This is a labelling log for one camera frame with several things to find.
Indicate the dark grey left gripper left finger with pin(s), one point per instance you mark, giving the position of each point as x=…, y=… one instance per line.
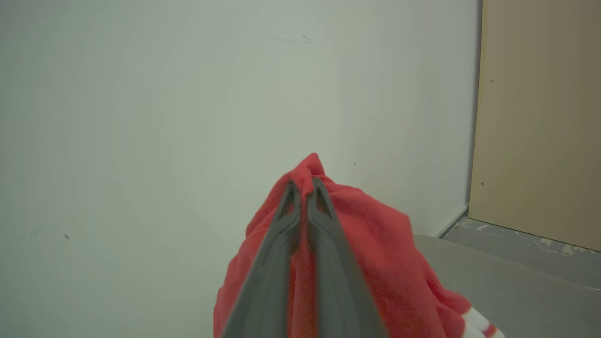
x=263, y=291

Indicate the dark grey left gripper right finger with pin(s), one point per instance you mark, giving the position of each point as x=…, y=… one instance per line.
x=338, y=291

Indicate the red Bulls basketball jersey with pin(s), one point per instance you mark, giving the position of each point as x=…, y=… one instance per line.
x=389, y=263

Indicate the beige wooden door panel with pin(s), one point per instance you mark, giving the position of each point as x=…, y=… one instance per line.
x=540, y=117

